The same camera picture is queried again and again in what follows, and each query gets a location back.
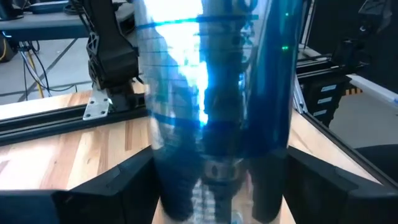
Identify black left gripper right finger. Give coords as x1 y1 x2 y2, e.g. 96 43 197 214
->
281 146 398 224

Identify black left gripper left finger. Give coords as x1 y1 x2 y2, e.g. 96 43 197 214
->
0 145 161 224

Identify blue slim beverage can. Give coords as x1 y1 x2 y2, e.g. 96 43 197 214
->
133 0 304 224

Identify black controller box white labels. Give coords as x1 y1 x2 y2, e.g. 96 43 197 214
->
303 74 352 127

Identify white aluminium profile bar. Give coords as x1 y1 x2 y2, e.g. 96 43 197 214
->
292 74 308 114

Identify black aluminium table frame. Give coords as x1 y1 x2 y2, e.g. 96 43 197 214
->
0 55 398 190

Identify silver metal corner bracket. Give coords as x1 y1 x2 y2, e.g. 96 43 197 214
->
82 90 113 121

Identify yellow floor cable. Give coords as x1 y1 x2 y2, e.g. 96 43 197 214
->
27 51 45 99

